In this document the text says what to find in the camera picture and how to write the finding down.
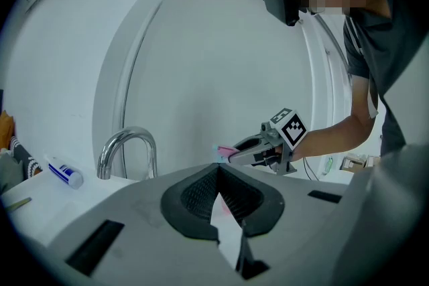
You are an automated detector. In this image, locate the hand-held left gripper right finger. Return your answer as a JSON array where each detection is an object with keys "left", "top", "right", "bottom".
[{"left": 217, "top": 163, "right": 351, "bottom": 286}]

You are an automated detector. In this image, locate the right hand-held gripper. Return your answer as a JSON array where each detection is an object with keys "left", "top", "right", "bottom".
[{"left": 228, "top": 107, "right": 308, "bottom": 175}]

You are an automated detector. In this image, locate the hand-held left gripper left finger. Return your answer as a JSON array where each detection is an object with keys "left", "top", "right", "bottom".
[{"left": 48, "top": 163, "right": 242, "bottom": 286}]

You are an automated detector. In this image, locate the person's right forearm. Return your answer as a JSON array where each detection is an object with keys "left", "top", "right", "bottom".
[{"left": 290, "top": 112, "right": 375, "bottom": 160}]

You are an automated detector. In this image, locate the white sink table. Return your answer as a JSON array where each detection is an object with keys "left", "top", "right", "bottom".
[{"left": 0, "top": 163, "right": 355, "bottom": 272}]

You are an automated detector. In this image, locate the cardboard box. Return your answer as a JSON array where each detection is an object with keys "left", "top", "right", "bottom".
[{"left": 341, "top": 155, "right": 368, "bottom": 174}]

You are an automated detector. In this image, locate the chrome faucet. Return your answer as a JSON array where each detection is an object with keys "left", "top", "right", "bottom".
[{"left": 97, "top": 126, "right": 158, "bottom": 180}]

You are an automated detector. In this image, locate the white blue toothpaste tube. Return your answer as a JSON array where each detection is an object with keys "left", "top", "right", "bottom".
[{"left": 43, "top": 153, "right": 84, "bottom": 190}]

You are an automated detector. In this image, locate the pile of pale clothes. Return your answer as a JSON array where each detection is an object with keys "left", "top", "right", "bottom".
[{"left": 0, "top": 149, "right": 25, "bottom": 194}]

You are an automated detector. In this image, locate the person's dark shirt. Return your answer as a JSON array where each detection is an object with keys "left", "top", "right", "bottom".
[{"left": 343, "top": 0, "right": 429, "bottom": 155}]

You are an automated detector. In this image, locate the black cable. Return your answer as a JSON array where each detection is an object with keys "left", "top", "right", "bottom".
[{"left": 302, "top": 156, "right": 320, "bottom": 180}]

